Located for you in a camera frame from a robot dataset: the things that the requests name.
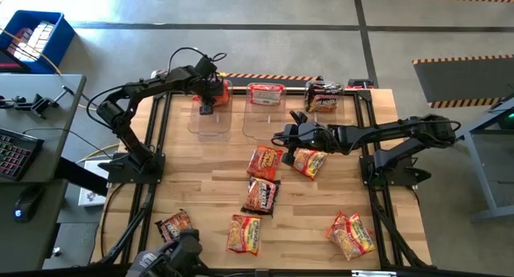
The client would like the silver metal bracket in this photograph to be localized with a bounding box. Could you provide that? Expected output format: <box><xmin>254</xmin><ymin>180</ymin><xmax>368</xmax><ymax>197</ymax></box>
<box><xmin>351</xmin><ymin>269</ymin><xmax>398</xmax><ymax>277</ymax></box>

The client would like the Maruchan beef ramen pack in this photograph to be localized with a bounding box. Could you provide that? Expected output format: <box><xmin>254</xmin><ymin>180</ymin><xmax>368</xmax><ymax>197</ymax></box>
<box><xmin>292</xmin><ymin>147</ymin><xmax>328</xmax><ymax>181</ymax></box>
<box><xmin>248</xmin><ymin>84</ymin><xmax>284</xmax><ymax>107</ymax></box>
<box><xmin>226</xmin><ymin>214</ymin><xmax>262</xmax><ymax>257</ymax></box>
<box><xmin>327</xmin><ymin>212</ymin><xmax>377</xmax><ymax>262</ymax></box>

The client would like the backlit keyboard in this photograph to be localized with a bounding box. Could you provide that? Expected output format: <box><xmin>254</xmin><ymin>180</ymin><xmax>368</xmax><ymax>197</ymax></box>
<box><xmin>0</xmin><ymin>126</ymin><xmax>45</xmax><ymax>182</ymax></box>

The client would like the gray metal cart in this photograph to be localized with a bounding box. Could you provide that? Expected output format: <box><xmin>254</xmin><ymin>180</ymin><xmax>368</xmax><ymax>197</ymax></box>
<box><xmin>441</xmin><ymin>92</ymin><xmax>514</xmax><ymax>222</ymax></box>

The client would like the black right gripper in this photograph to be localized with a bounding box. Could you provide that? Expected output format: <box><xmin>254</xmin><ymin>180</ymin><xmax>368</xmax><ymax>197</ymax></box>
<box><xmin>272</xmin><ymin>110</ymin><xmax>335</xmax><ymax>166</ymax></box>

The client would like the gray desk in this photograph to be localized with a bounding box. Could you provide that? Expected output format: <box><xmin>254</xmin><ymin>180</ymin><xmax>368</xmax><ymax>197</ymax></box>
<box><xmin>0</xmin><ymin>73</ymin><xmax>88</xmax><ymax>272</ymax></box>

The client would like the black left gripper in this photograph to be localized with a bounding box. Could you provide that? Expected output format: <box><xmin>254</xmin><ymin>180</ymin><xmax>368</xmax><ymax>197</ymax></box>
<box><xmin>192</xmin><ymin>56</ymin><xmax>225</xmax><ymax>116</ymax></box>

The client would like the yellow cable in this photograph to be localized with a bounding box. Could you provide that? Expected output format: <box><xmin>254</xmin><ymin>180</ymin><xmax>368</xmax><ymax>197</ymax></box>
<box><xmin>0</xmin><ymin>26</ymin><xmax>128</xmax><ymax>164</ymax></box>

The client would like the clear plastic bin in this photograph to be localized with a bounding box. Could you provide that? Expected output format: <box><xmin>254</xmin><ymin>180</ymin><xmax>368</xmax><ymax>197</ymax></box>
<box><xmin>187</xmin><ymin>79</ymin><xmax>234</xmax><ymax>142</ymax></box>
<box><xmin>242</xmin><ymin>82</ymin><xmax>288</xmax><ymax>141</ymax></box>
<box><xmin>304</xmin><ymin>79</ymin><xmax>347</xmax><ymax>137</ymax></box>

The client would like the white red packs stack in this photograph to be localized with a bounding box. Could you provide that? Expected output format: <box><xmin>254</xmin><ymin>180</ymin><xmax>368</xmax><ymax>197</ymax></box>
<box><xmin>7</xmin><ymin>20</ymin><xmax>56</xmax><ymax>63</ymax></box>

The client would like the black computer mouse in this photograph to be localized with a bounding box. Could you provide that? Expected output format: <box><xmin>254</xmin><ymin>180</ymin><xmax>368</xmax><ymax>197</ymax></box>
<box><xmin>13</xmin><ymin>184</ymin><xmax>44</xmax><ymax>224</ymax></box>

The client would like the black slanted bar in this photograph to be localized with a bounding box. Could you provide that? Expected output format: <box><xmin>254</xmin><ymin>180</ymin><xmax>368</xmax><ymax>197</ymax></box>
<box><xmin>54</xmin><ymin>156</ymin><xmax>110</xmax><ymax>197</ymax></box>

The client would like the black device green light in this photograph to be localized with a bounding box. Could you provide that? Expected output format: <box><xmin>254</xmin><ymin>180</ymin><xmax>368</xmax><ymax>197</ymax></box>
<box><xmin>496</xmin><ymin>102</ymin><xmax>514</xmax><ymax>130</ymax></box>

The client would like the black red small device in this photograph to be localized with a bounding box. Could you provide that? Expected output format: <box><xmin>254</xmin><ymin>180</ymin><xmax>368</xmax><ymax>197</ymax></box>
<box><xmin>345</xmin><ymin>78</ymin><xmax>375</xmax><ymax>89</ymax></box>

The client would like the black aluminium table frame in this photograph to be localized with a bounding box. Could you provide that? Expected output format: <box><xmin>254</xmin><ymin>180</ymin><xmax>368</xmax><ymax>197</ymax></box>
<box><xmin>96</xmin><ymin>86</ymin><xmax>433</xmax><ymax>270</ymax></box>

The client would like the black desk clamp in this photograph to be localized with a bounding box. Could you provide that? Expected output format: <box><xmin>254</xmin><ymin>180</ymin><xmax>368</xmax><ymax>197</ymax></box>
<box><xmin>0</xmin><ymin>85</ymin><xmax>75</xmax><ymax>120</ymax></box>

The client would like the white cardboard box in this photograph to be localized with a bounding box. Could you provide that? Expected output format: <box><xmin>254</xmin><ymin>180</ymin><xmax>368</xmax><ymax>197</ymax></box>
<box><xmin>77</xmin><ymin>159</ymin><xmax>112</xmax><ymax>208</ymax></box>

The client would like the black cable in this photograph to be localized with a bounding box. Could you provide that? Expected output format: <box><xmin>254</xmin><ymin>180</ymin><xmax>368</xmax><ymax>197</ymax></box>
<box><xmin>59</xmin><ymin>86</ymin><xmax>128</xmax><ymax>133</ymax></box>

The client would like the blue plastic crate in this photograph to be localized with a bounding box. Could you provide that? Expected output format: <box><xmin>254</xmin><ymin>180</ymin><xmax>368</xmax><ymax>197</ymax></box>
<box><xmin>0</xmin><ymin>10</ymin><xmax>76</xmax><ymax>75</ymax></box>

